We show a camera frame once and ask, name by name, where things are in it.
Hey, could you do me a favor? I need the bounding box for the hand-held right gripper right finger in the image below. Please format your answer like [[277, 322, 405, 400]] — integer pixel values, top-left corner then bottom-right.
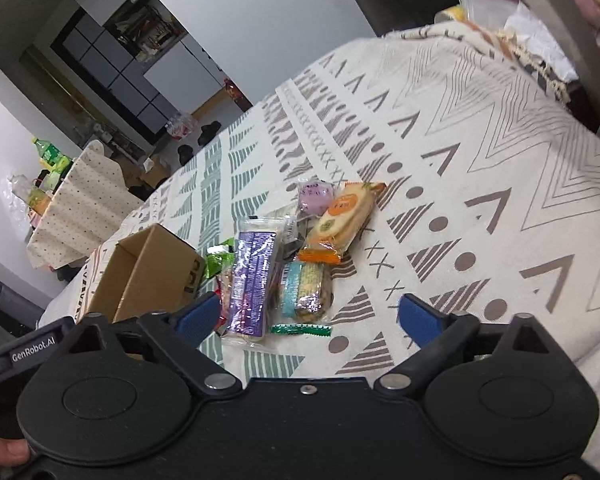
[[372, 292, 541, 393]]

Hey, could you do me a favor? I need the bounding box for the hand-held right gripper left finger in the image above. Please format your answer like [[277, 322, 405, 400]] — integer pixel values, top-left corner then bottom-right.
[[75, 291, 243, 393]]

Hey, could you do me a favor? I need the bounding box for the red yellow snack packet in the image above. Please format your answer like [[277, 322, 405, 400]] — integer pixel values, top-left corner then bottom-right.
[[215, 265, 238, 336]]

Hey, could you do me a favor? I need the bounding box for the green blue snack packet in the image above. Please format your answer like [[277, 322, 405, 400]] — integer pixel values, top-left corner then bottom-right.
[[203, 237, 237, 281]]

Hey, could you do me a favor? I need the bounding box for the brown cardboard box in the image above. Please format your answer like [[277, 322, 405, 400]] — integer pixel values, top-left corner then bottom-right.
[[82, 223, 206, 326]]

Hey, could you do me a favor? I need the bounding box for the long green candy wrapper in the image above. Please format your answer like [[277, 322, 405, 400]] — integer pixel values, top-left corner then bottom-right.
[[271, 324, 332, 337]]

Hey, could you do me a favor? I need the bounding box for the blue-edged cracker packet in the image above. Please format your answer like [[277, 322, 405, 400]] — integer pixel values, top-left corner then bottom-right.
[[279, 260, 333, 323]]

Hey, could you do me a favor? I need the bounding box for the small black clear packet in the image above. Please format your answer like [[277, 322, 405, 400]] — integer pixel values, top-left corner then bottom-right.
[[280, 215, 313, 261]]

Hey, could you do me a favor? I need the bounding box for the orange cracker packet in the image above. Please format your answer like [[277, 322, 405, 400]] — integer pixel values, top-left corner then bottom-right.
[[297, 181, 388, 265]]

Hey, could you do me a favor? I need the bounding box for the round purple pastry packet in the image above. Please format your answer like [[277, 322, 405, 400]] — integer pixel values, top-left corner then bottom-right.
[[296, 180, 338, 218]]

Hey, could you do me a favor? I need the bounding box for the person's left hand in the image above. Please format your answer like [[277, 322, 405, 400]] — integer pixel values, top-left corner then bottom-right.
[[0, 435, 32, 480]]

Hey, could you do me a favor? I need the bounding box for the cardboard box on floor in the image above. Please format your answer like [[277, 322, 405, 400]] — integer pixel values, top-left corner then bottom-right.
[[139, 156, 171, 188]]

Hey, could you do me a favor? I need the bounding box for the table with dotted tablecloth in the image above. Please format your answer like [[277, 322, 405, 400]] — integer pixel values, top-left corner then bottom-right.
[[27, 140, 146, 271]]

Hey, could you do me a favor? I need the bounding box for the yellow drink bottle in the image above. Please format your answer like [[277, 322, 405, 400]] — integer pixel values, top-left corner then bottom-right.
[[27, 187, 53, 216]]

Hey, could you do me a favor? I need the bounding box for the pack of water bottles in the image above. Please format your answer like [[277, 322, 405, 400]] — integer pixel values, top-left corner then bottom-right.
[[166, 111, 198, 139]]

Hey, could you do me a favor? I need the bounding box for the patterned bed blanket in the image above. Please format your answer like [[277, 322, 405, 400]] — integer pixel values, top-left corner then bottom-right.
[[37, 25, 600, 480]]

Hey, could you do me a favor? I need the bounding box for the green drink bottle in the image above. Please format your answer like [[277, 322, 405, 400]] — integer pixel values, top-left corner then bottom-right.
[[31, 136, 73, 171]]

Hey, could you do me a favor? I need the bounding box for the brown glass jug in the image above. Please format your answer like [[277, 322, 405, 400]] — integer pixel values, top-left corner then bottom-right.
[[222, 77, 253, 111]]

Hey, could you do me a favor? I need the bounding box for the white cabinet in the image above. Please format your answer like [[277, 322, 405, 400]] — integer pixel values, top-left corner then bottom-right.
[[144, 40, 226, 111]]

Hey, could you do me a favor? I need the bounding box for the dark grid cabinet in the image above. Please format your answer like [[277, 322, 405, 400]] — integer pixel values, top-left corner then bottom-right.
[[50, 12, 178, 138]]

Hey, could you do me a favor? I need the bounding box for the cluttered kitchen shelf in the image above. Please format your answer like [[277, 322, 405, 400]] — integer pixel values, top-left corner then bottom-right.
[[105, 0, 188, 61]]

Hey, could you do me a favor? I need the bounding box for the white crumpled cloth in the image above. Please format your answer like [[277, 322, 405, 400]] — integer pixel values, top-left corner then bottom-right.
[[505, 0, 581, 83]]

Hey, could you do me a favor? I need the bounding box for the grey metal bar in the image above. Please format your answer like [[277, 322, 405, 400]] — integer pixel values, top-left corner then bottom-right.
[[500, 0, 600, 146]]

